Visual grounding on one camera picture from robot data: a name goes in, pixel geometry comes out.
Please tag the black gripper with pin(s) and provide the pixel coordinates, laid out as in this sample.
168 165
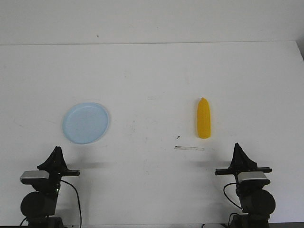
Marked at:
49 183
240 157

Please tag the light blue round plate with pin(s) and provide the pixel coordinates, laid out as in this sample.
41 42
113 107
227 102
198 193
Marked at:
85 123

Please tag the yellow plastic corn cob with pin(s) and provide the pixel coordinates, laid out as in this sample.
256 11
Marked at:
203 119

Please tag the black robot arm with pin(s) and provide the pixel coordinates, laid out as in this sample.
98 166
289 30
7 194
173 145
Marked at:
256 203
39 206

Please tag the clear tape strip horizontal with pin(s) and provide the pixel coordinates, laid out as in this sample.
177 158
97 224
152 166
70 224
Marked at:
189 148

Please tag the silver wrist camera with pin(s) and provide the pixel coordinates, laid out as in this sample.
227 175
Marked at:
253 177
29 177

